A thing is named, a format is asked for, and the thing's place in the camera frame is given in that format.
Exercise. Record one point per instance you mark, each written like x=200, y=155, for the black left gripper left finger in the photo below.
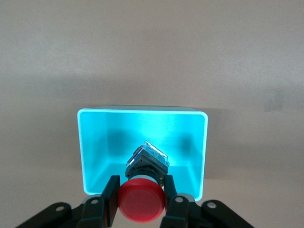
x=95, y=213

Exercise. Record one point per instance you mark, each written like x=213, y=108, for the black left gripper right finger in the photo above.
x=178, y=211

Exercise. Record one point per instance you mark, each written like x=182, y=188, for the red push button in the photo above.
x=142, y=202

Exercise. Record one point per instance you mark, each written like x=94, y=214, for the cyan plastic box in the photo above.
x=95, y=147

